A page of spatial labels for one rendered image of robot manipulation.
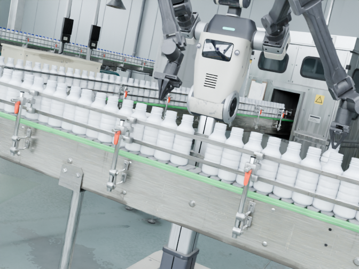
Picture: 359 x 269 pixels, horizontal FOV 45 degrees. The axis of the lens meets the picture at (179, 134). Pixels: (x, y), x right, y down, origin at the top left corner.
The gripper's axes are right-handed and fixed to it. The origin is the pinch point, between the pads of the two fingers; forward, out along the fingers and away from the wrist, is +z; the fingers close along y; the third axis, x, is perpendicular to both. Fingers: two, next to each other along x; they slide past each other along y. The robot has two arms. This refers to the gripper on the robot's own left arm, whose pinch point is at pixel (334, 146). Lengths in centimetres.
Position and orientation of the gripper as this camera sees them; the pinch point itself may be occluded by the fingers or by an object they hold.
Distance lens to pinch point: 176.6
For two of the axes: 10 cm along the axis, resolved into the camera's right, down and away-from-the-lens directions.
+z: -2.3, 9.6, 1.8
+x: -8.7, -2.8, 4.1
